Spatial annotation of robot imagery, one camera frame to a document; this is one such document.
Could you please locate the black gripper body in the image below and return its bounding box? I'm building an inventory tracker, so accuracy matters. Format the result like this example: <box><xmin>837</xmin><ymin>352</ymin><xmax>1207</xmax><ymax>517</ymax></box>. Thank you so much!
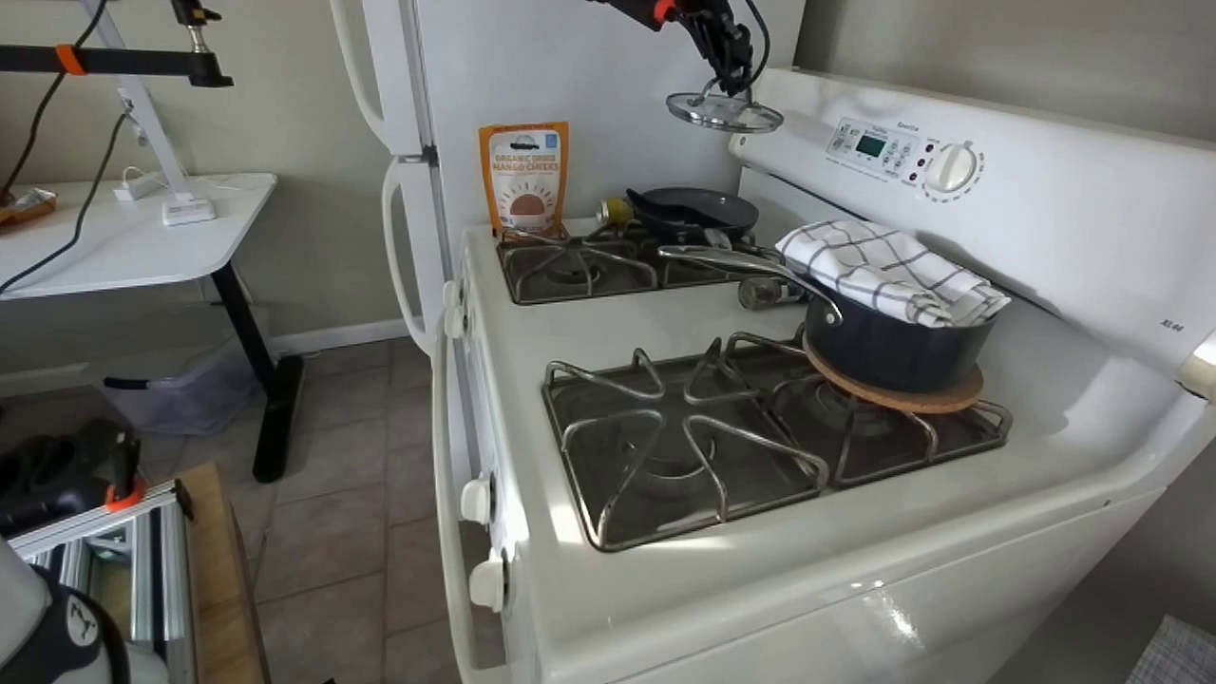
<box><xmin>625</xmin><ymin>0</ymin><xmax>758</xmax><ymax>59</ymax></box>

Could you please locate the glass lid with metal handle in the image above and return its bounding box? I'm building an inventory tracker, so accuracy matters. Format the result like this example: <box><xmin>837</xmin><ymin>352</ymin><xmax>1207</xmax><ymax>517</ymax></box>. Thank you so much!
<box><xmin>665</xmin><ymin>83</ymin><xmax>786</xmax><ymax>135</ymax></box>

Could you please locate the black frying pan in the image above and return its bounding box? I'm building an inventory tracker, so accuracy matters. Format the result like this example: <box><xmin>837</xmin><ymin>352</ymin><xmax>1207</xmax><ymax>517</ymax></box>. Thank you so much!
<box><xmin>623</xmin><ymin>182</ymin><xmax>762</xmax><ymax>250</ymax></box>

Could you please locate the dark cooking pot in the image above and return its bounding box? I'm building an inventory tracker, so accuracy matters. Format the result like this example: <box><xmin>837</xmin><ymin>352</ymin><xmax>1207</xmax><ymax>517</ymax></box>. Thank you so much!
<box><xmin>796</xmin><ymin>331</ymin><xmax>991</xmax><ymax>416</ymax></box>

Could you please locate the white refrigerator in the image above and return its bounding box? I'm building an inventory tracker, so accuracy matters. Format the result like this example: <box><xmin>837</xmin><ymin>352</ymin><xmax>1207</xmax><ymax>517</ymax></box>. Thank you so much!
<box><xmin>329</xmin><ymin>0</ymin><xmax>810</xmax><ymax>382</ymax></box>

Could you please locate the orange and white food bag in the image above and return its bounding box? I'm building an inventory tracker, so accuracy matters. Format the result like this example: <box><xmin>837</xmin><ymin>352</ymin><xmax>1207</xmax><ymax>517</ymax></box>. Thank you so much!
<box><xmin>476</xmin><ymin>118</ymin><xmax>577</xmax><ymax>243</ymax></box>

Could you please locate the white oven control dial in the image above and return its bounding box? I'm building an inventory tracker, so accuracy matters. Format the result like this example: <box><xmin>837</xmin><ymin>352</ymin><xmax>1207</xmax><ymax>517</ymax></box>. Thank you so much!
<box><xmin>927</xmin><ymin>135</ymin><xmax>986</xmax><ymax>203</ymax></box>

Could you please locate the checkered dish towel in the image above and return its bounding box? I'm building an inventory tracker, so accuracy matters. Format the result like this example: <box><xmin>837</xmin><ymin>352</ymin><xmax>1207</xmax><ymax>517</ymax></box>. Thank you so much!
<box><xmin>772</xmin><ymin>215</ymin><xmax>1014</xmax><ymax>334</ymax></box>

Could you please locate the black burner grate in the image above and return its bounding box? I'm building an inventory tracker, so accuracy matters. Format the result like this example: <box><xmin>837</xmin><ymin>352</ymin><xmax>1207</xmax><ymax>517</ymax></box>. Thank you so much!
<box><xmin>494</xmin><ymin>220</ymin><xmax>777</xmax><ymax>306</ymax></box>
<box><xmin>539</xmin><ymin>331</ymin><xmax>1014</xmax><ymax>553</ymax></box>

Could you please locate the white gas stove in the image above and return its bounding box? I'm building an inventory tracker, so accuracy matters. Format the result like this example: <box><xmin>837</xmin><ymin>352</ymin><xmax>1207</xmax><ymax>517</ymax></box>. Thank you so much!
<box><xmin>430</xmin><ymin>64</ymin><xmax>1216</xmax><ymax>684</ymax></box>

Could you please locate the white stove knob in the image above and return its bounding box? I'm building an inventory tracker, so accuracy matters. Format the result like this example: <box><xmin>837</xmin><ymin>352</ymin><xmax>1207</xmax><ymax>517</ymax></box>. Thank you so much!
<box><xmin>457</xmin><ymin>472</ymin><xmax>496</xmax><ymax>530</ymax></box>
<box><xmin>463</xmin><ymin>547</ymin><xmax>514</xmax><ymax>615</ymax></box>
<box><xmin>431</xmin><ymin>278</ymin><xmax>472</xmax><ymax>343</ymax></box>

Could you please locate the white stand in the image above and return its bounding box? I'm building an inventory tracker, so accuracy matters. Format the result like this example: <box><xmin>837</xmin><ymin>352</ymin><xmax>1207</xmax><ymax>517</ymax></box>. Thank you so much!
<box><xmin>73</xmin><ymin>0</ymin><xmax>219</xmax><ymax>232</ymax></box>

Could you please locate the black bar with orange tape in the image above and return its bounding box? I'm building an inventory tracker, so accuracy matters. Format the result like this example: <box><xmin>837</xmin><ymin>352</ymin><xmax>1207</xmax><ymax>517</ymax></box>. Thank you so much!
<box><xmin>0</xmin><ymin>40</ymin><xmax>239</xmax><ymax>89</ymax></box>

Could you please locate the clear plastic bin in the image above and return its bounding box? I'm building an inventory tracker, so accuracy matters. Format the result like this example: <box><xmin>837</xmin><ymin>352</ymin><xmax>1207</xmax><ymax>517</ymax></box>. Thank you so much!
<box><xmin>102</xmin><ymin>336</ymin><xmax>278</xmax><ymax>436</ymax></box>

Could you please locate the white desk with black leg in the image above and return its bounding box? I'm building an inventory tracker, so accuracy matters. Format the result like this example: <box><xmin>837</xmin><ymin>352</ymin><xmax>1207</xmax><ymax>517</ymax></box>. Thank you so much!
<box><xmin>0</xmin><ymin>172</ymin><xmax>307</xmax><ymax>485</ymax></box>

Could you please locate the round wooden plate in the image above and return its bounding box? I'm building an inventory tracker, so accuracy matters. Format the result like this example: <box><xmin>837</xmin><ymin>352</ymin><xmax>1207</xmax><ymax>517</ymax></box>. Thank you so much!
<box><xmin>0</xmin><ymin>186</ymin><xmax>60</xmax><ymax>232</ymax></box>

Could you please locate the wooden board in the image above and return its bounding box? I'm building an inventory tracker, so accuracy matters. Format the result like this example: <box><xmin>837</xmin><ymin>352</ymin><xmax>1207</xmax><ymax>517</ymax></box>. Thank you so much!
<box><xmin>171</xmin><ymin>460</ymin><xmax>272</xmax><ymax>684</ymax></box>

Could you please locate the grey checkered floor mat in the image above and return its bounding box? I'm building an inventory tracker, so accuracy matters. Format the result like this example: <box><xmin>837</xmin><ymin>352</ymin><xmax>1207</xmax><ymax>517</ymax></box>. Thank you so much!
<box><xmin>1122</xmin><ymin>612</ymin><xmax>1216</xmax><ymax>684</ymax></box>

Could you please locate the black device with orange clamp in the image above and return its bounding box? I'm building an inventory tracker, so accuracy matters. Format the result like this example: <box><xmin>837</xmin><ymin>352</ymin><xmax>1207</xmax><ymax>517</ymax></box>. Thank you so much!
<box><xmin>0</xmin><ymin>416</ymin><xmax>144</xmax><ymax>538</ymax></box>

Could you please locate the dark pot with long handle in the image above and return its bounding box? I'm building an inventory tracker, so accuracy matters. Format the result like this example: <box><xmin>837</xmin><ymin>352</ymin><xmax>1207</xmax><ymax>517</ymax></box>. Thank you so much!
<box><xmin>652</xmin><ymin>239</ymin><xmax>998</xmax><ymax>397</ymax></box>

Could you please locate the black cable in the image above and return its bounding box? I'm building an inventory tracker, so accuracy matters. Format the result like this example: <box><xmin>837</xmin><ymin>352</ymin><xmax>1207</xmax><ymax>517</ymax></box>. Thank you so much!
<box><xmin>0</xmin><ymin>0</ymin><xmax>138</xmax><ymax>296</ymax></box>

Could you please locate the aluminium frame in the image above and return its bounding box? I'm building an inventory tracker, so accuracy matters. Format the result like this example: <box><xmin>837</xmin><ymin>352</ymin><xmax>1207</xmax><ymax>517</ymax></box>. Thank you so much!
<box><xmin>3</xmin><ymin>485</ymin><xmax>196</xmax><ymax>684</ymax></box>

